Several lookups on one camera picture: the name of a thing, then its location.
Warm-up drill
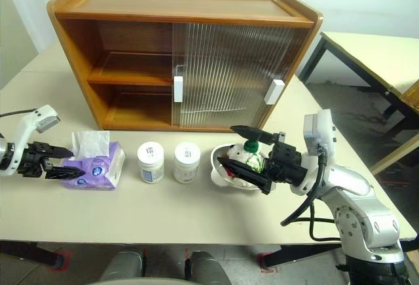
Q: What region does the beige table with black frame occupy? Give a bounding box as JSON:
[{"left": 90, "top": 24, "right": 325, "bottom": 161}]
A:
[{"left": 297, "top": 31, "right": 419, "bottom": 175}]

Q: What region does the white plush toy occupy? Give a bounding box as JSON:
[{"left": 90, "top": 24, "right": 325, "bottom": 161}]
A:
[{"left": 225, "top": 138, "right": 266, "bottom": 185}]

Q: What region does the grey rounded shape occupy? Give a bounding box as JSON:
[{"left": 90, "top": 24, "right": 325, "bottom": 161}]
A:
[{"left": 184, "top": 251, "right": 232, "bottom": 285}]

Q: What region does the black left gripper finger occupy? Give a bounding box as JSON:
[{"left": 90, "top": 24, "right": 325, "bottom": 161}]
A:
[
  {"left": 45, "top": 166, "right": 87, "bottom": 181},
  {"left": 48, "top": 145, "right": 74, "bottom": 160}
]

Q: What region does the purple tissue pack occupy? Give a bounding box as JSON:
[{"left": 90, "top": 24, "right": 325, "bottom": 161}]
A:
[{"left": 61, "top": 130, "right": 127, "bottom": 191}]

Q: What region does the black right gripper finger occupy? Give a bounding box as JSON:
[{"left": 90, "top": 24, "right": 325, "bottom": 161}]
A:
[
  {"left": 229, "top": 124, "right": 280, "bottom": 145},
  {"left": 217, "top": 157, "right": 278, "bottom": 196}
]

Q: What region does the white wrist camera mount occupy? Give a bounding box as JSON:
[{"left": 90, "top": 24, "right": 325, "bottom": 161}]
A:
[
  {"left": 0, "top": 104, "right": 62, "bottom": 177},
  {"left": 292, "top": 109, "right": 338, "bottom": 197}
]

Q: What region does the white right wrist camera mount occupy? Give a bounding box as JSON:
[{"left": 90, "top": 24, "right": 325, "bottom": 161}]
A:
[{"left": 292, "top": 109, "right": 338, "bottom": 197}]

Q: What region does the ribbed glass sliding door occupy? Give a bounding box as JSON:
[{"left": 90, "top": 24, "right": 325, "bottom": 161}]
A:
[
  {"left": 171, "top": 22, "right": 253, "bottom": 128},
  {"left": 183, "top": 23, "right": 310, "bottom": 131}
]

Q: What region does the brown wooden cabinet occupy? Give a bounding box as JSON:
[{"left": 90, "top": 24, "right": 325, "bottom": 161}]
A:
[{"left": 46, "top": 0, "right": 324, "bottom": 134}]

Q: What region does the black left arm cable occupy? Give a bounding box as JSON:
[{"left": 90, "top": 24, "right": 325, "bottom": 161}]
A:
[{"left": 0, "top": 108, "right": 37, "bottom": 119}]

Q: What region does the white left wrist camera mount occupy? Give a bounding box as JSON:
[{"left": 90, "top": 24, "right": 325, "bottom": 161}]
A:
[{"left": 0, "top": 104, "right": 62, "bottom": 177}]

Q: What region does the white bottle with blue print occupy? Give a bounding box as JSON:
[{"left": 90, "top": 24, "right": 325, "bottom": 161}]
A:
[{"left": 137, "top": 142, "right": 166, "bottom": 185}]

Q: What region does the white bowl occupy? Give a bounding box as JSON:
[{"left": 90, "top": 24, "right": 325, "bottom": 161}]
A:
[{"left": 209, "top": 143, "right": 268, "bottom": 195}]

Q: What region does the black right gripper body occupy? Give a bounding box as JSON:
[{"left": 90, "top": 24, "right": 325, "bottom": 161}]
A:
[{"left": 266, "top": 130, "right": 307, "bottom": 188}]

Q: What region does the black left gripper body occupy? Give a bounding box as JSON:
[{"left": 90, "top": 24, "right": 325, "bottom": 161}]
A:
[{"left": 19, "top": 140, "right": 55, "bottom": 180}]

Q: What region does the white bottle with grey print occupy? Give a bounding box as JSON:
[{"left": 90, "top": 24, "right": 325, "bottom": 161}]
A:
[{"left": 173, "top": 142, "right": 201, "bottom": 185}]

